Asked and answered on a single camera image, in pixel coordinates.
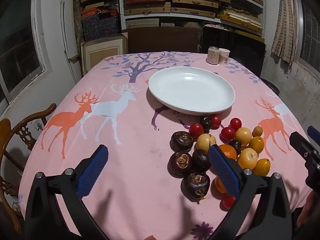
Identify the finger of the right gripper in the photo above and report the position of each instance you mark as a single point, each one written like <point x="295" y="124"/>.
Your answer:
<point x="304" y="148"/>
<point x="313" y="133"/>

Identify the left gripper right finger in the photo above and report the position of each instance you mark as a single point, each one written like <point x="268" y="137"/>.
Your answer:
<point x="272" y="218"/>

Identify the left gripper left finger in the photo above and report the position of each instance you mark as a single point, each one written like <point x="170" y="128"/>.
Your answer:
<point x="43" y="217"/>

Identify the red cherry tomato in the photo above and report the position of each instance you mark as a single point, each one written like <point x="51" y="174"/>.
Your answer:
<point x="235" y="124"/>
<point x="227" y="134"/>
<point x="228" y="201"/>
<point x="195" y="130"/>
<point x="215" y="121"/>

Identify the small tan longan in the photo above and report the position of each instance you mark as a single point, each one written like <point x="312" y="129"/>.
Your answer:
<point x="257" y="131"/>

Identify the pale yellow apple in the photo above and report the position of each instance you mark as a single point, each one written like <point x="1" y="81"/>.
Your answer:
<point x="244" y="135"/>
<point x="248" y="158"/>

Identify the dark purple plum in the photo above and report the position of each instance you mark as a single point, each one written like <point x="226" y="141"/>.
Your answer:
<point x="236" y="144"/>
<point x="206" y="123"/>

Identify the large orange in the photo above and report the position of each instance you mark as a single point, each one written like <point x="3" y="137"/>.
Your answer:
<point x="229" y="151"/>

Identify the dark brown mangosteen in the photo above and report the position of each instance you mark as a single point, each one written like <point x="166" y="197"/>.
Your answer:
<point x="200" y="161"/>
<point x="180" y="164"/>
<point x="181" y="141"/>
<point x="196" y="185"/>

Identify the striped yellow pepino melon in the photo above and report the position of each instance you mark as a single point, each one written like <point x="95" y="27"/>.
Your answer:
<point x="205" y="142"/>

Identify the right hand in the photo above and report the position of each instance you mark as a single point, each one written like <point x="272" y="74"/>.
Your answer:
<point x="311" y="201"/>

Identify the black round stool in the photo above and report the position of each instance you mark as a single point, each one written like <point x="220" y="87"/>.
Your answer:
<point x="271" y="86"/>

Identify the beige hanging curtain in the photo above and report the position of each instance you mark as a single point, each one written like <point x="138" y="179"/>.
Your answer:
<point x="285" y="36"/>

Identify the black chair back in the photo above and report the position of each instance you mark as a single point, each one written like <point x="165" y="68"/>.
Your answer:
<point x="247" y="51"/>

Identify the right window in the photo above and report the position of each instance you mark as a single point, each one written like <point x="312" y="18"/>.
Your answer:
<point x="307" y="48"/>

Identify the window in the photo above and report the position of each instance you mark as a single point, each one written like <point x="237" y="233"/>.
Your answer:
<point x="24" y="55"/>
<point x="307" y="48"/>

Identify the white paper cup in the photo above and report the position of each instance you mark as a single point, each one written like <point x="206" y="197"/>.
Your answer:
<point x="224" y="55"/>

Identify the pink beverage can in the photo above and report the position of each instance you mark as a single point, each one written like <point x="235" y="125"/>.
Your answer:
<point x="213" y="55"/>

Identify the white oval plate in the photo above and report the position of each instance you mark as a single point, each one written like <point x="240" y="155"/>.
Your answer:
<point x="191" y="90"/>

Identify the pink deer tablecloth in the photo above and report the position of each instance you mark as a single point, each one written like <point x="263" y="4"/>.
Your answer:
<point x="135" y="196"/>

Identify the dark wooden board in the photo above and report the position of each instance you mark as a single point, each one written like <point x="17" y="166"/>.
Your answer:
<point x="157" y="39"/>

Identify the left window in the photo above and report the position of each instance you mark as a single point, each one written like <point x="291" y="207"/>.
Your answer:
<point x="24" y="55"/>

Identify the metal storage shelf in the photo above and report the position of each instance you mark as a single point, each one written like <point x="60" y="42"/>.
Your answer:
<point x="247" y="16"/>

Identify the framed picture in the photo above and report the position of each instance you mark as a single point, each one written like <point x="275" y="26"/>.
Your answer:
<point x="92" y="52"/>

